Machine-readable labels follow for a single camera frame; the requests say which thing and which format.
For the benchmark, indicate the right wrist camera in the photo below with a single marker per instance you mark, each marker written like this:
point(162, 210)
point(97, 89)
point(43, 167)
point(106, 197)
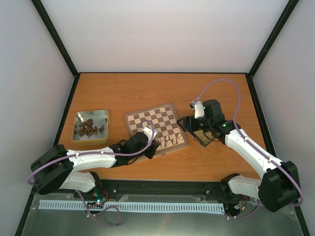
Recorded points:
point(198, 109)

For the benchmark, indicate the light blue cable duct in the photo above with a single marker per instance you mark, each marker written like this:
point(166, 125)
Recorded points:
point(138, 207)

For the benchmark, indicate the gold metal tin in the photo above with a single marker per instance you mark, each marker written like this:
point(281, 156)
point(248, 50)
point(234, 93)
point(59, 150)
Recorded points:
point(203, 138)

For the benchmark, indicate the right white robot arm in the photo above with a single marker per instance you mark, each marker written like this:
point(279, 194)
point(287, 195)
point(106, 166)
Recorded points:
point(278, 183)

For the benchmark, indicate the dark chess pieces pile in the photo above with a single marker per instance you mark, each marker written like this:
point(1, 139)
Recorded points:
point(88, 128)

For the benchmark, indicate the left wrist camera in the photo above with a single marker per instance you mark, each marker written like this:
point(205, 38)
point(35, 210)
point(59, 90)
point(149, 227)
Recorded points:
point(149, 133)

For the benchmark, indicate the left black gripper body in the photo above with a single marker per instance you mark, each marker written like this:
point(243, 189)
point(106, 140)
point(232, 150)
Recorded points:
point(150, 154)

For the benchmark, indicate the silver metal tin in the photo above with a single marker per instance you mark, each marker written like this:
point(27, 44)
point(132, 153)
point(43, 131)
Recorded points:
point(100, 117)

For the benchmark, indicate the black aluminium frame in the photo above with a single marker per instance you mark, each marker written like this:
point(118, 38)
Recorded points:
point(143, 89)

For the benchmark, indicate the left controller board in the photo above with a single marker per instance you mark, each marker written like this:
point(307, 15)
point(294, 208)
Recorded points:
point(100, 200)

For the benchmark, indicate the wooden chess board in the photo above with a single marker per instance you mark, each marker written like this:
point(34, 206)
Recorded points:
point(164, 119)

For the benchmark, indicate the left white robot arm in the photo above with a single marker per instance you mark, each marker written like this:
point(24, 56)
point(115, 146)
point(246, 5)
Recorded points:
point(60, 168)

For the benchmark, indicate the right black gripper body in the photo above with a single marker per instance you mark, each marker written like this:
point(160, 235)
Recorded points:
point(207, 123)

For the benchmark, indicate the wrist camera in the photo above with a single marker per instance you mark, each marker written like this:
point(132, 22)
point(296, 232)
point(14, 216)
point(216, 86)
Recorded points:
point(149, 133)
point(198, 109)

